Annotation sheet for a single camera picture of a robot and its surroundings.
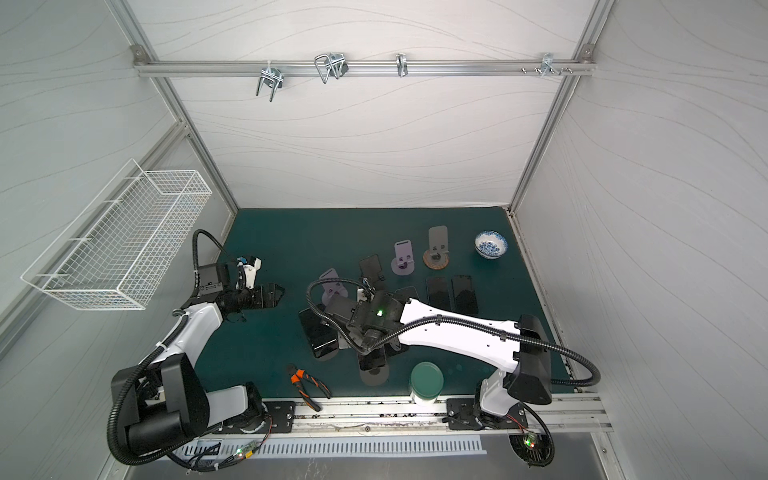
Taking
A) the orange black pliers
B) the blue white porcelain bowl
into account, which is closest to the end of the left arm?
the orange black pliers

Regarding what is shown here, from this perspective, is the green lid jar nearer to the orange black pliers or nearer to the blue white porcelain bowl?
the orange black pliers

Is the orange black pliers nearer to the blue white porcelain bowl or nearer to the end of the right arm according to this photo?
the end of the right arm

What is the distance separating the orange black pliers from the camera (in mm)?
774

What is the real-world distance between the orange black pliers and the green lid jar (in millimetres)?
239
